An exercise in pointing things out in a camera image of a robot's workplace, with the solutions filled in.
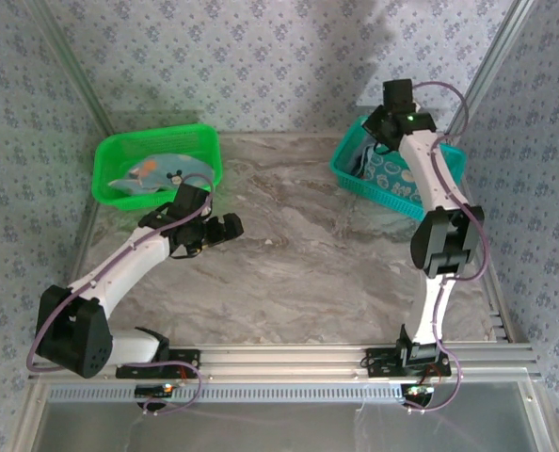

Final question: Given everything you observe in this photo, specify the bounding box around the light blue dotted cartoon towel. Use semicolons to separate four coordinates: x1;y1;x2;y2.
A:
108;153;215;198

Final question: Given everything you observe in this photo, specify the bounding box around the small circuit board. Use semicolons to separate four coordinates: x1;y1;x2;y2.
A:
135;383;175;397
404;383;436;399

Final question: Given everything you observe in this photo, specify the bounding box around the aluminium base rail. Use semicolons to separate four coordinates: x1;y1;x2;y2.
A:
29;342;542;383

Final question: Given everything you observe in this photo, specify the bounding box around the thin aluminium table edge strip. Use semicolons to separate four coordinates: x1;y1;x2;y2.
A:
213;131;360;140

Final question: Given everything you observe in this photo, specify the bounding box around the green plastic basket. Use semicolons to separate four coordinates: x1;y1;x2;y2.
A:
92;122;224;212

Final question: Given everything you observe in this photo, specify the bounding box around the grey slotted cable duct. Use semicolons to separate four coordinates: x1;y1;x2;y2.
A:
48;383;407;404

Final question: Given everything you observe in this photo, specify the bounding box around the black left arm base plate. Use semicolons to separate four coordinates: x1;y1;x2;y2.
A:
115;347;201;379

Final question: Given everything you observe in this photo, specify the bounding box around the aluminium frame post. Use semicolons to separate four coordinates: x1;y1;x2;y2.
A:
23;0;117;137
446;0;537;140

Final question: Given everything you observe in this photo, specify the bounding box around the teal towel white pattern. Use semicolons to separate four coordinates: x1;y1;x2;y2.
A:
361;150;425;207

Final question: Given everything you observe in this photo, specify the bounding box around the grey metal sheet panel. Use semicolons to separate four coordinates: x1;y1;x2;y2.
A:
23;381;559;452

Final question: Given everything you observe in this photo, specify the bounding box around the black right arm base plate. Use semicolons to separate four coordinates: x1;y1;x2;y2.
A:
364;347;452;378

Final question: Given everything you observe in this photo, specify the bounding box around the aluminium table side rail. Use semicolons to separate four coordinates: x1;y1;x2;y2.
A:
448;136;514;343
39;134;117;352

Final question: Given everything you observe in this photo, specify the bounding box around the teal plastic basket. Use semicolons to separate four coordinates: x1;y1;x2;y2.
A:
328;114;468;222

